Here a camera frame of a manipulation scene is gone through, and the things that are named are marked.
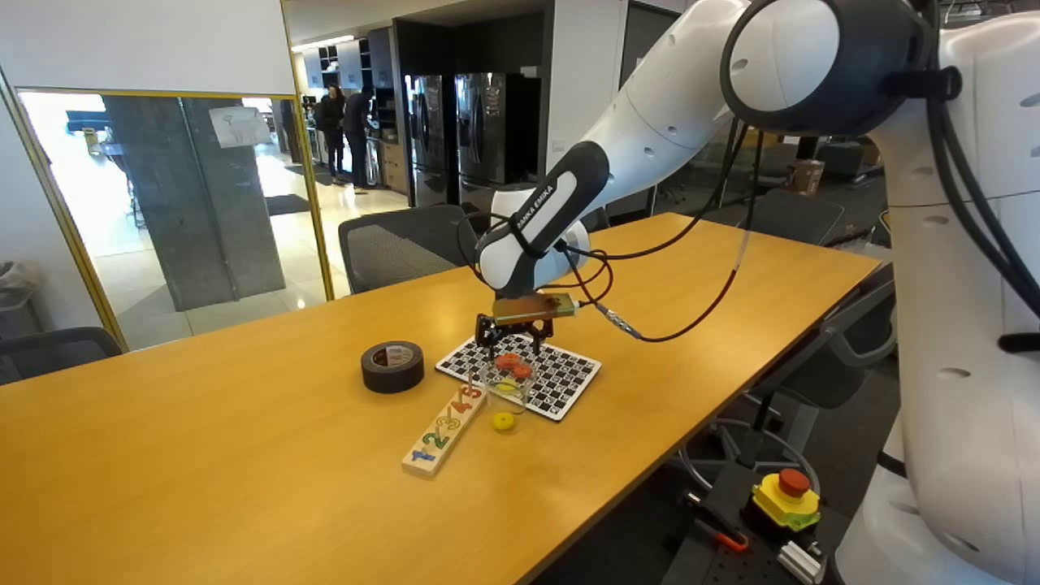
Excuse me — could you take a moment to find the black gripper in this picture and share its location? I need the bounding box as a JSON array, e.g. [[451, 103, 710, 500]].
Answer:
[[473, 316, 551, 362]]

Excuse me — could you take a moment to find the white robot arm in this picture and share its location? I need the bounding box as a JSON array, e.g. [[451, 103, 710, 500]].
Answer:
[[478, 0, 1040, 585]]

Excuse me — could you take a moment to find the clear plastic cup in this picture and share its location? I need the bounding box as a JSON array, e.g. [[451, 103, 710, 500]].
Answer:
[[495, 355, 529, 408]]

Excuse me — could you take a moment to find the checkered marker board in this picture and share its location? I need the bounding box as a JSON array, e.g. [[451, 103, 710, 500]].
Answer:
[[434, 335, 602, 422]]

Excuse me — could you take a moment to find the black tape roll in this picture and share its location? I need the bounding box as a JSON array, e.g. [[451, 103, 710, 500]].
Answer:
[[362, 342, 426, 393]]

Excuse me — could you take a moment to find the wooden number puzzle board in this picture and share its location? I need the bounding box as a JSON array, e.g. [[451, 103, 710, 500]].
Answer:
[[401, 388, 486, 474]]

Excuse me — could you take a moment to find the grey office chair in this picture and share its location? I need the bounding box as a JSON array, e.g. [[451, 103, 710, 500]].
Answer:
[[337, 206, 478, 292], [677, 268, 897, 496]]

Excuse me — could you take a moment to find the grey office chair right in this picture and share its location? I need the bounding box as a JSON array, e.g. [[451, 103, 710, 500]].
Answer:
[[677, 268, 897, 496]]

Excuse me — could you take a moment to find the yellow red emergency stop button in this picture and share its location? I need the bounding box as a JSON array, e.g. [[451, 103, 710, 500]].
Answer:
[[750, 467, 820, 532]]

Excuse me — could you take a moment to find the dark office chair left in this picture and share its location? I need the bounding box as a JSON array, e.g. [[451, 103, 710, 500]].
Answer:
[[0, 329, 120, 384]]

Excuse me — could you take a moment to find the orange ring block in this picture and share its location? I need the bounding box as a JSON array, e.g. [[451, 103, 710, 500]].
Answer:
[[495, 355, 516, 372], [509, 365, 534, 380]]

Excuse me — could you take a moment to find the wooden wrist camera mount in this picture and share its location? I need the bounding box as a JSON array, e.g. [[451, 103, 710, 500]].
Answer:
[[495, 292, 578, 323]]

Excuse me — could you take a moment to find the orange handled tool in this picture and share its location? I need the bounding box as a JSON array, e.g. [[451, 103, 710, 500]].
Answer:
[[687, 490, 750, 552]]

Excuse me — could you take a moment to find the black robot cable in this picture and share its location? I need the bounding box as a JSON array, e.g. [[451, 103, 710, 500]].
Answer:
[[464, 118, 759, 344]]

